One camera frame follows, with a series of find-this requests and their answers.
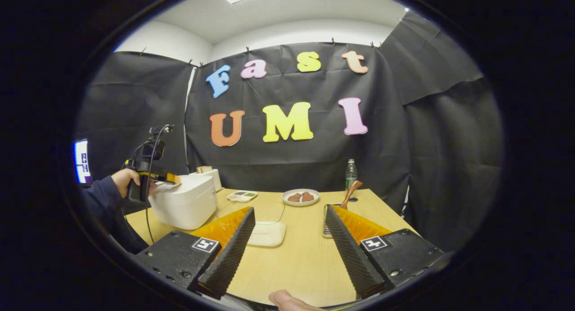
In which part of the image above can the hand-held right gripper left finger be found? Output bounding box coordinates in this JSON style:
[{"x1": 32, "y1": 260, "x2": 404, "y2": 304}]
[{"x1": 135, "y1": 206, "x2": 256, "y2": 300}]

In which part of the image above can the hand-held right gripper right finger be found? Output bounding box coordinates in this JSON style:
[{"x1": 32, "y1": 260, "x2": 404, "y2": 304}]
[{"x1": 326, "y1": 204, "x2": 450, "y2": 299}]

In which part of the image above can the metal wire chopstick holder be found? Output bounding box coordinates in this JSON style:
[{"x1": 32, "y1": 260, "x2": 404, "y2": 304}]
[{"x1": 323, "y1": 203, "x2": 344, "y2": 238}]

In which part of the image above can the white rice cooker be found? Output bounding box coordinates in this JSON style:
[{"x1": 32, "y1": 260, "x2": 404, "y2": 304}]
[{"x1": 148, "y1": 174, "x2": 218, "y2": 231}]

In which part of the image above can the brown wooden spoon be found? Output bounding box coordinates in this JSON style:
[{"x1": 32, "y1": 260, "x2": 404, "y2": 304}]
[{"x1": 339, "y1": 180, "x2": 363, "y2": 210}]

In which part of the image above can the white toaster with bread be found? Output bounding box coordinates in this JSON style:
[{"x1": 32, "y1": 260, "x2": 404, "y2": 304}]
[{"x1": 189, "y1": 166, "x2": 223, "y2": 192}]

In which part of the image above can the small white divided dish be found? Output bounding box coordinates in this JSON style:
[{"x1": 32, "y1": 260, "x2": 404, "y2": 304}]
[{"x1": 227, "y1": 190, "x2": 258, "y2": 203}]

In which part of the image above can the lit computer monitor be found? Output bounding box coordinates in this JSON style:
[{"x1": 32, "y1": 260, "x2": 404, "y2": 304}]
[{"x1": 74, "y1": 139, "x2": 93, "y2": 184}]

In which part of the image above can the white round plate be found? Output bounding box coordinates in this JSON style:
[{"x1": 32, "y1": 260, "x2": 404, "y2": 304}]
[{"x1": 282, "y1": 188, "x2": 320, "y2": 207}]

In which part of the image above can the green label water bottle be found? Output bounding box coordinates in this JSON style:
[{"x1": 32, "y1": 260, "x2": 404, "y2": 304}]
[{"x1": 345, "y1": 159, "x2": 358, "y2": 191}]

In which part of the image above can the black backdrop cloth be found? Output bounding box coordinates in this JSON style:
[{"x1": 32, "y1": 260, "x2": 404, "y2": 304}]
[{"x1": 76, "y1": 10, "x2": 504, "y2": 253}]

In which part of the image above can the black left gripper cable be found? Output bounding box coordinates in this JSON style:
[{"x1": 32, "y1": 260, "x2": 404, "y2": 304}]
[{"x1": 143, "y1": 140, "x2": 158, "y2": 244}]

